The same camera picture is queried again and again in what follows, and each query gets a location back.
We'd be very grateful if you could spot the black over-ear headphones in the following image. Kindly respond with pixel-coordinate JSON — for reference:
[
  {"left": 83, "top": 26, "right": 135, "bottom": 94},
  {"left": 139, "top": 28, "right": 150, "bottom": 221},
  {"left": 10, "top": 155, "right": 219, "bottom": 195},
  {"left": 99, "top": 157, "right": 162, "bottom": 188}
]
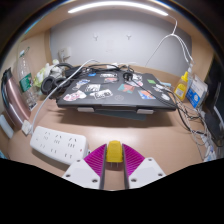
[{"left": 40, "top": 62, "right": 76, "bottom": 96}]

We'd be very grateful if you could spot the small yellow bottle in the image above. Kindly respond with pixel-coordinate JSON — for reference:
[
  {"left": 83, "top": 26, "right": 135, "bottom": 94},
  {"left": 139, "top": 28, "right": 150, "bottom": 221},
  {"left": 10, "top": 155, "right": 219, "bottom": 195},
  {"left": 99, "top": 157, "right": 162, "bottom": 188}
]
[{"left": 173, "top": 70, "right": 190, "bottom": 102}]

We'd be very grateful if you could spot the yellow charger block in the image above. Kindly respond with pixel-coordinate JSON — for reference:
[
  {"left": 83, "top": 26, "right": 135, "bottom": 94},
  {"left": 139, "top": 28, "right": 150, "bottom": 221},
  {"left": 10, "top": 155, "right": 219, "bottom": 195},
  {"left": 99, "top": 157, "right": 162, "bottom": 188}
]
[{"left": 105, "top": 140, "right": 125, "bottom": 170}]

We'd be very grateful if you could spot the white light bar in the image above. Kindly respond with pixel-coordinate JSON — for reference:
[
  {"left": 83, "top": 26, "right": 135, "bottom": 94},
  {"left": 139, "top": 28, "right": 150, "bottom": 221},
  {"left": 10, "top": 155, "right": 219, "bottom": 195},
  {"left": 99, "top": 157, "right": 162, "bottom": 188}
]
[{"left": 67, "top": 0, "right": 170, "bottom": 17}]

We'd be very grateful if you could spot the black monitor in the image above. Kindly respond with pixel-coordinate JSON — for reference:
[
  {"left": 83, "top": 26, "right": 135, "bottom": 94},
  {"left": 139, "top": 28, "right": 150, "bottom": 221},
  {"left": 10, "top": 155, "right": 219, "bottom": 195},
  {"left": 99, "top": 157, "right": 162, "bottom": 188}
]
[{"left": 201, "top": 63, "right": 224, "bottom": 142}]

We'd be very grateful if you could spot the pink thermos jug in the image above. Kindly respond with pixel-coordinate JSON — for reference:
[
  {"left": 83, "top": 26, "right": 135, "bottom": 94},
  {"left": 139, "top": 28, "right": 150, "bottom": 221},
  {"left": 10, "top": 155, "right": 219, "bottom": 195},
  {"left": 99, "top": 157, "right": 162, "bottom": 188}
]
[{"left": 0, "top": 67, "right": 33, "bottom": 130}]

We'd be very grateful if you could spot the black and white cable bundle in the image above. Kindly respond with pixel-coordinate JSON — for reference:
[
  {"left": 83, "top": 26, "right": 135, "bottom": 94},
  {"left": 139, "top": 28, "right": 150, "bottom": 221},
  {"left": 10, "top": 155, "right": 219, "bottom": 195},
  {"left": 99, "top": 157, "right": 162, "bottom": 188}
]
[{"left": 159, "top": 84, "right": 222, "bottom": 162}]

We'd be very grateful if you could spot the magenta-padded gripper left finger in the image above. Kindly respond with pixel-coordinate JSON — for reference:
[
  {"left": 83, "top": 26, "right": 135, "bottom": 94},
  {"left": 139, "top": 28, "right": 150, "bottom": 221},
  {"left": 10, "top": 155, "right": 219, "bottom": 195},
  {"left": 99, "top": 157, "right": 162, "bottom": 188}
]
[{"left": 62, "top": 143, "right": 108, "bottom": 190}]

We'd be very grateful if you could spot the blue and white box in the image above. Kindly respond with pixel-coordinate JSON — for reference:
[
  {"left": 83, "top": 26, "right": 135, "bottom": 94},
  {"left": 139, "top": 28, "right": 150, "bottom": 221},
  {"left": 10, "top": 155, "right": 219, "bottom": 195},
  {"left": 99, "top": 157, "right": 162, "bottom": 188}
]
[{"left": 185, "top": 74, "right": 210, "bottom": 110}]

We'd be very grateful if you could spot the white rounded cylinder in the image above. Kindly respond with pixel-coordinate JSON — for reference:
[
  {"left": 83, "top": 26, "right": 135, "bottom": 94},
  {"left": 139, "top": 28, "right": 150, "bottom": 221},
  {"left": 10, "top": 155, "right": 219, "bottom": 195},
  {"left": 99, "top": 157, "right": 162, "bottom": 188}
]
[{"left": 0, "top": 114, "right": 15, "bottom": 140}]

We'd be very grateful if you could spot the white wall socket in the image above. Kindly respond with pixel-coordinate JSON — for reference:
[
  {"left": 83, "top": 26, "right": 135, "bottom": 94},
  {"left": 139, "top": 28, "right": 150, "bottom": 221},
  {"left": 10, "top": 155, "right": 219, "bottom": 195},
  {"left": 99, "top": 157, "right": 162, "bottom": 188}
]
[{"left": 58, "top": 46, "right": 73, "bottom": 62}]

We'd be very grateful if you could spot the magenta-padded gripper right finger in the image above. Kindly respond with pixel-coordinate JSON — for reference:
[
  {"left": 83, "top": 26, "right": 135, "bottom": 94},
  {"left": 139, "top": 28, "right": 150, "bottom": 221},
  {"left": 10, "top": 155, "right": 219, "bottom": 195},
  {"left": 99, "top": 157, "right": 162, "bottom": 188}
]
[{"left": 122, "top": 143, "right": 167, "bottom": 190}]

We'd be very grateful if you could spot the black cable tangle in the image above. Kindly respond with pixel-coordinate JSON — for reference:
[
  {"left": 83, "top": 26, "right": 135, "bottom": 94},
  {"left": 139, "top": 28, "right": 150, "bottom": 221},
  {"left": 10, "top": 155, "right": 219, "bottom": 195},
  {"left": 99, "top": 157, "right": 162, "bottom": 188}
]
[{"left": 67, "top": 63, "right": 138, "bottom": 82}]

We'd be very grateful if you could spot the white power strip cable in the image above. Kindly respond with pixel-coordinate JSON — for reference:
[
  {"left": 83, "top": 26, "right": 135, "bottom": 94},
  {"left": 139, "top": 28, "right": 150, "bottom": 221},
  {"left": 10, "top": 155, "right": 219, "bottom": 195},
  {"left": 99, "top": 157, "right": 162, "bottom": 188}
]
[{"left": 29, "top": 58, "right": 102, "bottom": 133}]

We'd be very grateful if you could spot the grey laptop stand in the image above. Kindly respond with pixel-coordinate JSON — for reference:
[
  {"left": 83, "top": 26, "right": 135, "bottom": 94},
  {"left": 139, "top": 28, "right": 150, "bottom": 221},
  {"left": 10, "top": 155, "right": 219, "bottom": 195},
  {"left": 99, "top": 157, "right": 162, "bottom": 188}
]
[{"left": 77, "top": 105, "right": 155, "bottom": 122}]

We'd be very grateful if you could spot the thin white hanging cable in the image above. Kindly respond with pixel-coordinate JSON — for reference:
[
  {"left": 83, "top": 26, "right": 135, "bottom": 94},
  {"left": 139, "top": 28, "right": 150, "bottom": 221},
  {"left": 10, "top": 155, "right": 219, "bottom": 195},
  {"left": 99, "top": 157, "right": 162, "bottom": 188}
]
[{"left": 144, "top": 14, "right": 196, "bottom": 73}]

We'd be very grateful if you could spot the white power strip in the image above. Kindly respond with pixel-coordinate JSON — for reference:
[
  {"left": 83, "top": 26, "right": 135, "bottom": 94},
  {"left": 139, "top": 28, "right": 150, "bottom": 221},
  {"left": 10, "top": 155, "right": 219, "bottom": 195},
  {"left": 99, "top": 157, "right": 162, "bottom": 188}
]
[{"left": 29, "top": 125, "right": 91, "bottom": 166}]

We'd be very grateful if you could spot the black laptop with stickers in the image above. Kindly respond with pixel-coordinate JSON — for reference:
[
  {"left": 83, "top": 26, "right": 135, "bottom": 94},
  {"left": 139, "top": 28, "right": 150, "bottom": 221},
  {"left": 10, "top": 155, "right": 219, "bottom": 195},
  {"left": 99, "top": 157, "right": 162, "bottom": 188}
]
[{"left": 55, "top": 71, "right": 177, "bottom": 113}]

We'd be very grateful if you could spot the wooden shelf unit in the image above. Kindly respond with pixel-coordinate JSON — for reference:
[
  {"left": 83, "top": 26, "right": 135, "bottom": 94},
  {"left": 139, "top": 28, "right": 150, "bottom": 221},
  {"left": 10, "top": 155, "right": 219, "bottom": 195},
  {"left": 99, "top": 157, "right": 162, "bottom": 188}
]
[{"left": 19, "top": 0, "right": 209, "bottom": 39}]

